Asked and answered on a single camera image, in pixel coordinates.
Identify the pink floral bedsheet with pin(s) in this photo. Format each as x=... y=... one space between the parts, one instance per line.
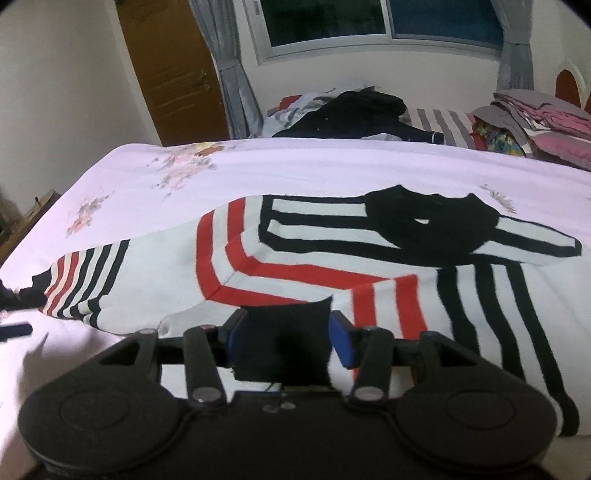
x=138 y=194

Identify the brown arched headboard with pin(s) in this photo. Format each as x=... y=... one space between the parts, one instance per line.
x=570 y=83

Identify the black garment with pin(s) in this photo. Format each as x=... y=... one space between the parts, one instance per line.
x=360 y=113

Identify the grey curtain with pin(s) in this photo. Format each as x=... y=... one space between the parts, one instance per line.
x=231 y=83
x=515 y=55

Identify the brown wooden door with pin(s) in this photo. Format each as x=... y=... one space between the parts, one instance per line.
x=175 y=69

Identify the colourful printed cloth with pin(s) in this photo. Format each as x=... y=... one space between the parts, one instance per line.
x=501 y=138

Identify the white framed window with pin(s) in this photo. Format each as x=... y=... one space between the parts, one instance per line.
x=323 y=23

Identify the grey white striped cloth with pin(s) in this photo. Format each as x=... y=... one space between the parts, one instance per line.
x=443 y=124

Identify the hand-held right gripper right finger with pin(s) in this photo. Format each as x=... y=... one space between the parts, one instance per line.
x=341 y=339

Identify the red black striped white sweater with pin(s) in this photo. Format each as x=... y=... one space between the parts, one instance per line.
x=152 y=272

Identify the stack of folded pink clothes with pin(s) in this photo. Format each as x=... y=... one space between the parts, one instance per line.
x=554 y=124

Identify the light printed crumpled cloth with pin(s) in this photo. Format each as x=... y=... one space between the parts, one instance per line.
x=291 y=108

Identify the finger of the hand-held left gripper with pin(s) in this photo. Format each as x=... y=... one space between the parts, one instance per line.
x=14 y=331
x=8 y=295

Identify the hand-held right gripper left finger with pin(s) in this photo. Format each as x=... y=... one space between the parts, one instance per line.
x=236 y=334

